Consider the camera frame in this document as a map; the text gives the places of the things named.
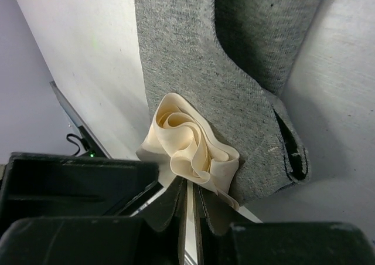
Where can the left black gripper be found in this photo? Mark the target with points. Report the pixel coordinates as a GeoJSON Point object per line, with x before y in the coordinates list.
{"type": "Point", "coordinates": [51, 185]}

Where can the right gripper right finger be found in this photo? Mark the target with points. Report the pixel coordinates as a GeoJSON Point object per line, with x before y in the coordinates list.
{"type": "Point", "coordinates": [224, 236]}

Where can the grey and cream underwear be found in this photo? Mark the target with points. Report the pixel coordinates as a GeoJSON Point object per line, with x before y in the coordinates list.
{"type": "Point", "coordinates": [214, 71]}

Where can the aluminium mounting rail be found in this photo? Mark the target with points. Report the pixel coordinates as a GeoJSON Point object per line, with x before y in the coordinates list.
{"type": "Point", "coordinates": [83, 138]}

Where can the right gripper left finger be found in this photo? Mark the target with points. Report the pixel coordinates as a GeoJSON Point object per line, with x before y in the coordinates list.
{"type": "Point", "coordinates": [155, 235]}

